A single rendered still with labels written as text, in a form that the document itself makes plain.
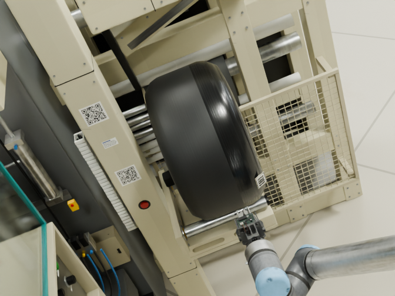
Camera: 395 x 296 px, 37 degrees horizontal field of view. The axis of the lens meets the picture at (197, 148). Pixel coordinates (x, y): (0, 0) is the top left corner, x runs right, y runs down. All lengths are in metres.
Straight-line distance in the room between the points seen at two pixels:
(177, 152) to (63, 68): 0.44
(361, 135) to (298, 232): 0.80
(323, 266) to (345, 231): 1.55
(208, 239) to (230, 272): 1.00
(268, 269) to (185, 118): 0.57
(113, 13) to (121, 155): 0.48
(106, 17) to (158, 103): 0.34
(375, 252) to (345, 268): 0.13
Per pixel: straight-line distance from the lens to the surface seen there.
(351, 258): 1.63
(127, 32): 2.25
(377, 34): 4.57
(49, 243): 1.97
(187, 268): 2.51
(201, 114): 1.92
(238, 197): 2.02
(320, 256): 1.74
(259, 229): 1.83
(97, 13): 2.06
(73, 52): 1.82
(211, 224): 2.24
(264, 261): 1.69
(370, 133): 3.76
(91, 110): 1.93
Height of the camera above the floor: 2.54
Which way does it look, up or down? 39 degrees down
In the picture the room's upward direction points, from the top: 23 degrees counter-clockwise
